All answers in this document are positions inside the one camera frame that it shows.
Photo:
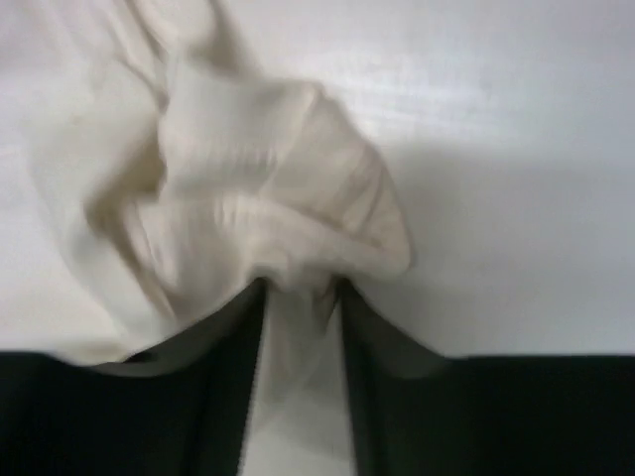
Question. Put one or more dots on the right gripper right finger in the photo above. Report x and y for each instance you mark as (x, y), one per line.
(413, 411)

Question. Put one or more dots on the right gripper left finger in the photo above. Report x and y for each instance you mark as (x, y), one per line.
(180, 408)

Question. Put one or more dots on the white t shirt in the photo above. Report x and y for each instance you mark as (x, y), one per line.
(151, 171)

